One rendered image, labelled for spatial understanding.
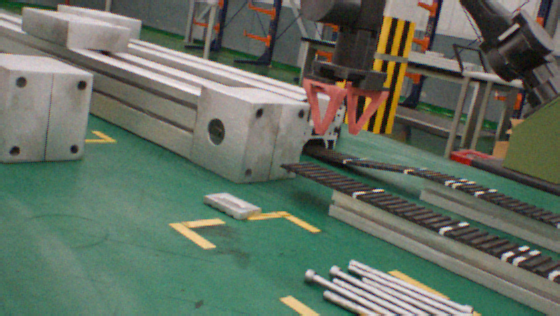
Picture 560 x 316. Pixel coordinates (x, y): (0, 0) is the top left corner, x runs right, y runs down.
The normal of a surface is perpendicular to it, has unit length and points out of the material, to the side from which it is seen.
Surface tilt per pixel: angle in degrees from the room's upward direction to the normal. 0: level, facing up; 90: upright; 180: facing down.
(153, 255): 0
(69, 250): 0
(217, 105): 90
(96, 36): 90
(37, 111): 90
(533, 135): 90
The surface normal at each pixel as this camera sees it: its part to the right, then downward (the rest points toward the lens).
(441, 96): -0.73, 0.02
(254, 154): 0.71, 0.29
